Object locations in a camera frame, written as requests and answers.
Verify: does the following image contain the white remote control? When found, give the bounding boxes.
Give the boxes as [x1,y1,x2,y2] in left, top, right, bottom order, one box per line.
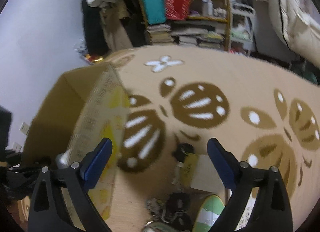
[235,204,254,231]

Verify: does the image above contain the cardboard box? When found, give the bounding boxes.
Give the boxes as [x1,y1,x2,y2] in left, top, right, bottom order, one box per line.
[21,62,131,231]

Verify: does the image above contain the green oval Pochacco remote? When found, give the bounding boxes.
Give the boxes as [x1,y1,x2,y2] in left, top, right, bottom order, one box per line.
[193,195,225,232]

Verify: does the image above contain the white square box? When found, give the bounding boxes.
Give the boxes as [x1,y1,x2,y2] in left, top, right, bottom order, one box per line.
[190,155,225,194]

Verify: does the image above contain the yellow lighter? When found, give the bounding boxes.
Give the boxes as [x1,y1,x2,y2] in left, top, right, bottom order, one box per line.
[172,143,198,188]

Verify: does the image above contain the black key bunch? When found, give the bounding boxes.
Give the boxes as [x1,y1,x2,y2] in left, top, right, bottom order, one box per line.
[145,171,196,232]

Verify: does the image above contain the cartoon earbud case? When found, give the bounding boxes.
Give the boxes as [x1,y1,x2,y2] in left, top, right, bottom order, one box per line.
[142,221,178,232]

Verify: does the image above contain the snack bags on floor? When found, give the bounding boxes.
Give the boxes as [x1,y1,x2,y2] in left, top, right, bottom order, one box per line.
[75,43,104,65]

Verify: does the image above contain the beige patterned blanket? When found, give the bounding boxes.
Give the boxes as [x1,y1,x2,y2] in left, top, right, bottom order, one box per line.
[93,46,319,231]

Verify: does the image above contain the white trolley rack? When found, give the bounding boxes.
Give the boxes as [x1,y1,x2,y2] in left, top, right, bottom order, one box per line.
[229,2,255,56]

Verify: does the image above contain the stack of books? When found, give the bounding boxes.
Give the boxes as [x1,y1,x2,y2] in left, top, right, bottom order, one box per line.
[146,20,227,50]

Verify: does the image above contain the wooden bookshelf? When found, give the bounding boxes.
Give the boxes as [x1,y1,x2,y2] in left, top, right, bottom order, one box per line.
[132,0,232,51]

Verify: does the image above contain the teal bag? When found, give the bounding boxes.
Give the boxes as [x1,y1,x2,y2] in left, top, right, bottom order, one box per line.
[142,0,167,25]

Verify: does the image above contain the red tote bag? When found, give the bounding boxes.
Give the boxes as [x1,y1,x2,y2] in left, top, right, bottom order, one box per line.
[164,0,193,21]

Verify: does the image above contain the wall socket lower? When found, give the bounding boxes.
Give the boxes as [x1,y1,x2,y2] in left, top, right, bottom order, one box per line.
[12,142,22,152]

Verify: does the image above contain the wall socket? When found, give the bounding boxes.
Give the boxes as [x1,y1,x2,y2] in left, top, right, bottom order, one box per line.
[12,142,22,152]
[20,122,30,135]

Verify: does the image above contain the wall socket upper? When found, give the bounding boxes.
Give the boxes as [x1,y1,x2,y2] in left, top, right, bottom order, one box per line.
[20,122,30,135]

